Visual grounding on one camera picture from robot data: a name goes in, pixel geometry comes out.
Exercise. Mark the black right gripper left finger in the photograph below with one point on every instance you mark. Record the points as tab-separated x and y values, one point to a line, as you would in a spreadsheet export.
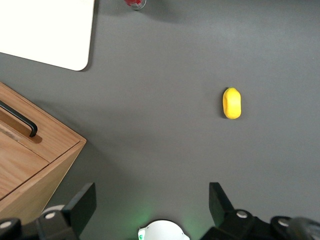
77	210

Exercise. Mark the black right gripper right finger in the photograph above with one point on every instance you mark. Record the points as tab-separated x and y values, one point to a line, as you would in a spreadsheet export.
220	207

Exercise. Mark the red coke bottle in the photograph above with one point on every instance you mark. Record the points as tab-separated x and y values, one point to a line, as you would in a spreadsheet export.
133	3

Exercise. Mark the white plastic tray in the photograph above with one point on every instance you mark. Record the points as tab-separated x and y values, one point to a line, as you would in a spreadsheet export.
42	30

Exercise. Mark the white round green-lit part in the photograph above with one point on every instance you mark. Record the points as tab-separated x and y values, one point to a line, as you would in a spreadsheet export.
162	231

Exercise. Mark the yellow lemon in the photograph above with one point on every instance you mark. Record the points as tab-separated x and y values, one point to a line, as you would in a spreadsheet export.
235	105

